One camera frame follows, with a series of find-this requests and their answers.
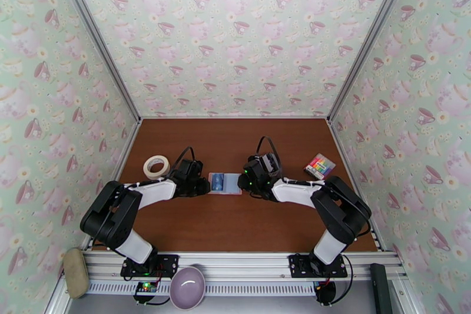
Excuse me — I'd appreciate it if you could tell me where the black base cable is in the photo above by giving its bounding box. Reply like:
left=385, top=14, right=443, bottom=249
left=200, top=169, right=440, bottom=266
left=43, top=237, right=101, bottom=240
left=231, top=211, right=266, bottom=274
left=339, top=252, right=354, bottom=303

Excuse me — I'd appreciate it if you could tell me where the white slotted cable duct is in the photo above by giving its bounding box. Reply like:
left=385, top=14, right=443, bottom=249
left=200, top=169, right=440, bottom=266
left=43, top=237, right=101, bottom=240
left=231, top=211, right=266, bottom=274
left=88, top=281, right=317, bottom=296

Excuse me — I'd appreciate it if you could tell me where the black round disc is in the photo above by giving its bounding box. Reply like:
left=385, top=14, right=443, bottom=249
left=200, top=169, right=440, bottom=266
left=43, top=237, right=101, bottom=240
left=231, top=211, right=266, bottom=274
left=314, top=280, right=337, bottom=305

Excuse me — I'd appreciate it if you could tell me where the aluminium frame corner post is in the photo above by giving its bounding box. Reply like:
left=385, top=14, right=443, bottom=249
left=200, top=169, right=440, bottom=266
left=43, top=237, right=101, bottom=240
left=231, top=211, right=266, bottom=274
left=49, top=0, right=142, bottom=123
left=327, top=0, right=420, bottom=123

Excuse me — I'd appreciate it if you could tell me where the highlighter pen pack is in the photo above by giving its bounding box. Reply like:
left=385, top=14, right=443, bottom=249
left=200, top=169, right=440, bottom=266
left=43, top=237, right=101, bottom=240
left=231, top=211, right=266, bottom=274
left=303, top=153, right=336, bottom=180

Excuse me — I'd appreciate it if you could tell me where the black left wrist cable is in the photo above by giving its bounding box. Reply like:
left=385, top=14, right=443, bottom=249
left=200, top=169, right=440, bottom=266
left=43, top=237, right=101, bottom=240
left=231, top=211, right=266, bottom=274
left=165, top=146, right=196, bottom=179

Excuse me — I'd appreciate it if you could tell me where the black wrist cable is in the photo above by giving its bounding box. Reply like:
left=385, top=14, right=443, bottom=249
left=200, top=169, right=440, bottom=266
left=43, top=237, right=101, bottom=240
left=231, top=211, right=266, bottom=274
left=256, top=136, right=283, bottom=177
left=165, top=146, right=196, bottom=179

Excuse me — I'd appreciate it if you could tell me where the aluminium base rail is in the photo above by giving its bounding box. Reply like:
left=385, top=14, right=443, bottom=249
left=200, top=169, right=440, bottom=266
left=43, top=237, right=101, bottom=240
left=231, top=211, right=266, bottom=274
left=84, top=252, right=404, bottom=282

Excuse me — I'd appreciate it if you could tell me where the aluminium table side rail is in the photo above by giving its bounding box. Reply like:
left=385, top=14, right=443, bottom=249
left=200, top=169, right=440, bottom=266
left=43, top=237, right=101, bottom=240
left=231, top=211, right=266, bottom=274
left=328, top=119, right=384, bottom=251
left=89, top=120, right=142, bottom=251

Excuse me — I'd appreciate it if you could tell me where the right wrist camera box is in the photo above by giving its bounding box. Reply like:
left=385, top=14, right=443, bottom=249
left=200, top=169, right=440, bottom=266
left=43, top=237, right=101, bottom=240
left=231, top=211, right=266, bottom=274
left=248, top=154, right=273, bottom=174

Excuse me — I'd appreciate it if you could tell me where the black rectangular box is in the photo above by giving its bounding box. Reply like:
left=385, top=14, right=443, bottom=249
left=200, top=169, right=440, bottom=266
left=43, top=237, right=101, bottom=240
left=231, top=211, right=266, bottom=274
left=369, top=263, right=394, bottom=314

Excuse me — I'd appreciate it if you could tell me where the small circuit board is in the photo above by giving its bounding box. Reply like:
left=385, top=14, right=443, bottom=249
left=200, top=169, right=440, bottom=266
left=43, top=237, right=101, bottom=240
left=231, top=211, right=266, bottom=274
left=135, top=281, right=159, bottom=295

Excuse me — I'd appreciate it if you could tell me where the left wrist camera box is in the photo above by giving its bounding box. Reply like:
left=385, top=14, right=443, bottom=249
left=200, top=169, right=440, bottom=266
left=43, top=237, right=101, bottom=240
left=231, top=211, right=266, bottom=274
left=180, top=158, right=203, bottom=177

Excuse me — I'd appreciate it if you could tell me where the purple bowl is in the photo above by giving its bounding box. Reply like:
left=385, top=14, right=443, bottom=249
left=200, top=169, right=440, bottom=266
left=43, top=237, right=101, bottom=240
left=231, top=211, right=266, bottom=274
left=169, top=266, right=206, bottom=311

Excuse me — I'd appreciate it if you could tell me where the blue credit card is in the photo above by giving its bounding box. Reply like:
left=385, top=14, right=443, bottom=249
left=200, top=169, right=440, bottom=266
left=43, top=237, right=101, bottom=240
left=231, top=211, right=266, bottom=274
left=211, top=173, right=226, bottom=193

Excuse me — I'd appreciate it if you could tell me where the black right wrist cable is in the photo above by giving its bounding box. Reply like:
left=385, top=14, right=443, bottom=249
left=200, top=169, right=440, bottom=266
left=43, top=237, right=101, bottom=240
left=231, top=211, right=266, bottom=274
left=256, top=136, right=283, bottom=177

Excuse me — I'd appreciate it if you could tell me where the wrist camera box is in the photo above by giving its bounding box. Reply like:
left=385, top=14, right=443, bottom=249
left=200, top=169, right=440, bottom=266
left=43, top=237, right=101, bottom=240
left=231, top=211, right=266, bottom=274
left=248, top=154, right=273, bottom=174
left=180, top=158, right=203, bottom=177

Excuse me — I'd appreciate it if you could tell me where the beige masking tape roll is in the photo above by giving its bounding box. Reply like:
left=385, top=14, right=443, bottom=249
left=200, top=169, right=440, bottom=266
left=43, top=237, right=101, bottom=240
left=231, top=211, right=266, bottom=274
left=142, top=155, right=171, bottom=179

